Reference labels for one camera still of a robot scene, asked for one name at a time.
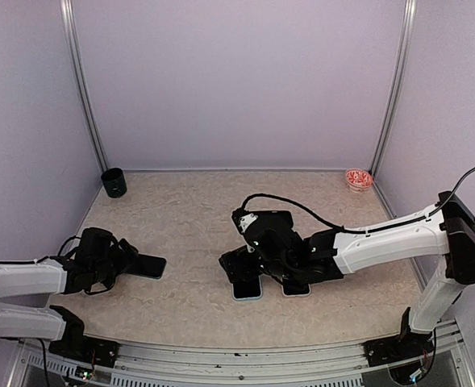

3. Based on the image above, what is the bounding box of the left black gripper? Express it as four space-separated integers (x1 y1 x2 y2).
91 238 138 288

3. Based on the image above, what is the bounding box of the light blue phone case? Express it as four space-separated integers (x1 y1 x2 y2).
231 280 262 302

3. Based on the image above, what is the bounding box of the blue-edged phone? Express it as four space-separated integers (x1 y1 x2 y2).
232 280 260 300

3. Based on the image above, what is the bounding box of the teal-edged phone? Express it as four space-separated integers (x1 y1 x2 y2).
126 254 167 279

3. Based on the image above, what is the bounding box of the black phone case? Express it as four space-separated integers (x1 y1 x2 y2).
254 210 294 228

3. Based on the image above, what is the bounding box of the purple phone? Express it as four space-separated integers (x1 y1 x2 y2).
283 281 310 295

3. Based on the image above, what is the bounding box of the pink phone case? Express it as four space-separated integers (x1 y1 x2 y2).
281 281 312 298

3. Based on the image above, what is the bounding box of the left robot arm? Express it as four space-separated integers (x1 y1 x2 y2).
0 227 139 359

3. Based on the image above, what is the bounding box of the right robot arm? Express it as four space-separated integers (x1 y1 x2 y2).
219 191 475 358

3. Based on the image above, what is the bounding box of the dark green cup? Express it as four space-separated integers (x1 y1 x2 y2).
101 168 127 198

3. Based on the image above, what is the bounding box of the red patterned bowl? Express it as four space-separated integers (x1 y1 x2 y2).
344 169 374 193

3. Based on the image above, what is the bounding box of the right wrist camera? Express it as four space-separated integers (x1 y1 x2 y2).
231 207 258 235

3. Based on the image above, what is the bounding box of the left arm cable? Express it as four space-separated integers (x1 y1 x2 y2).
57 235 83 259

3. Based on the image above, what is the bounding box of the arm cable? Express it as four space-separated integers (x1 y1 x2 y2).
240 163 475 259
57 235 83 259

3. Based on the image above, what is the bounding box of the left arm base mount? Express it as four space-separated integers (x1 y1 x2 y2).
48 306 119 368

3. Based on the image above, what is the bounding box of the aluminium front rail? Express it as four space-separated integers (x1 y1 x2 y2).
3 324 475 386

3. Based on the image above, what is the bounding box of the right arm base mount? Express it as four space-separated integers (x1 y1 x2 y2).
363 307 435 367

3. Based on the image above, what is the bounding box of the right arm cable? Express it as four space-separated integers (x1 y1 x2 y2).
240 163 475 259

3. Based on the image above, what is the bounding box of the right aluminium post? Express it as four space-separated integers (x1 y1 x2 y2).
369 0 417 178

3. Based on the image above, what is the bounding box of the aluminium post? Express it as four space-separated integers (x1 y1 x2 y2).
369 0 417 178
60 0 109 173

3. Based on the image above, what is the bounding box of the left aluminium post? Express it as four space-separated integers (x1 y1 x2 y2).
60 0 109 173

